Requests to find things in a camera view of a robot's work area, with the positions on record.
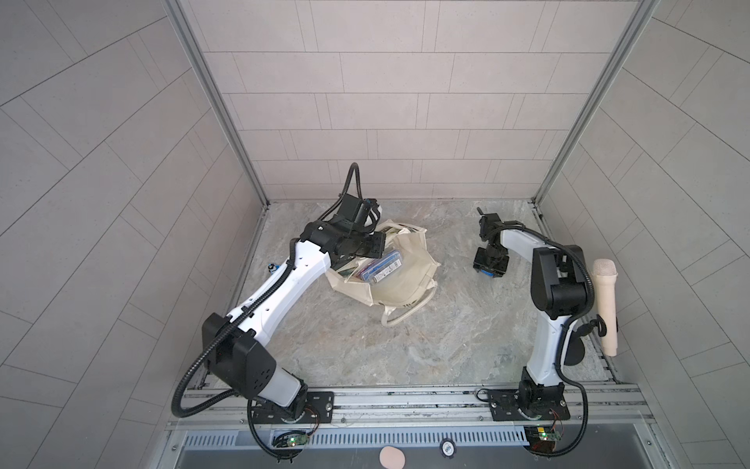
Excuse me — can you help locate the cream canvas tote bag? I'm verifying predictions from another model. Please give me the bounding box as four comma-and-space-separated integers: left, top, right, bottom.
325, 220, 441, 328

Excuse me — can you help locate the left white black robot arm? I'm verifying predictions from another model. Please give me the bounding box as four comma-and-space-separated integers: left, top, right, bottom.
202, 193, 386, 419

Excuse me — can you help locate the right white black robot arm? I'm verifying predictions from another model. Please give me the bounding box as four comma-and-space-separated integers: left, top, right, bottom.
474, 211, 594, 421

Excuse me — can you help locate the beige microphone on stand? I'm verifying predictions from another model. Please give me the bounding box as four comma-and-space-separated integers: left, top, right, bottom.
591, 259, 618, 357

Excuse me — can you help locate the right green circuit board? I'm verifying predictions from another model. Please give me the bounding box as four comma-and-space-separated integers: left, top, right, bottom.
523, 426, 563, 455

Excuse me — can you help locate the green circuit board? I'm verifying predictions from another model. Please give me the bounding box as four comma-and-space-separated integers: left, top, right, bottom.
273, 430, 311, 449
523, 426, 563, 455

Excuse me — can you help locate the round black white button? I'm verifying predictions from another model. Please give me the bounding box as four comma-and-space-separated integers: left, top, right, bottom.
439, 438, 456, 458

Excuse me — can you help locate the left green circuit board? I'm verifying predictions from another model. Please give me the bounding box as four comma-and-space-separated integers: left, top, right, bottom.
273, 430, 311, 449

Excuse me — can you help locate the round beige disc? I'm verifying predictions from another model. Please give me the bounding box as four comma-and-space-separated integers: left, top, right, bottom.
379, 446, 406, 469

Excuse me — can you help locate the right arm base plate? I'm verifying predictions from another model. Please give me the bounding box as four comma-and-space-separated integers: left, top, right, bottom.
484, 389, 570, 421

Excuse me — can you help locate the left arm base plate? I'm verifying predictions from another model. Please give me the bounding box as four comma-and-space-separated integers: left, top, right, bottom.
249, 391, 335, 425

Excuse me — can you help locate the aluminium rail frame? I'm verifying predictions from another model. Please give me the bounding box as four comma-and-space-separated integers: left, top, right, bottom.
146, 382, 676, 468

